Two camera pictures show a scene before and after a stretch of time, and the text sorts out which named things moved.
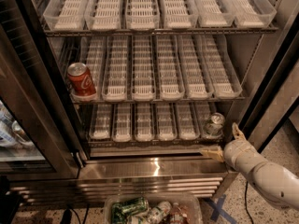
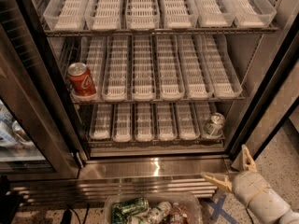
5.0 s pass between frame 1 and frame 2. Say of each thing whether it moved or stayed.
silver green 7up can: stayed
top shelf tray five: stayed
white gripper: moved
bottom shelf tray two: stayed
